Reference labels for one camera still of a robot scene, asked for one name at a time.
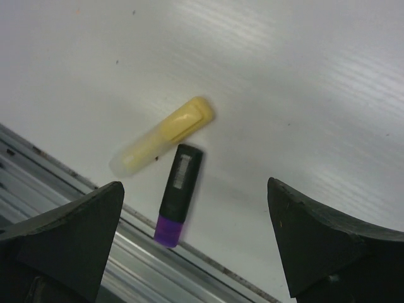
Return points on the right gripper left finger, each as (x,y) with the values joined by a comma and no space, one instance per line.
(60,255)

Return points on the aluminium rail frame front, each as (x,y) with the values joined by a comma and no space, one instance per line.
(138,269)

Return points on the pastel yellow highlighter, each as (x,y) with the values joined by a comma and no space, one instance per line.
(181,124)

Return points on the black highlighter purple cap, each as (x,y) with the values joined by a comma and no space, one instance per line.
(178,195)

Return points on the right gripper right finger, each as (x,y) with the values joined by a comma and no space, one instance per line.
(329,256)

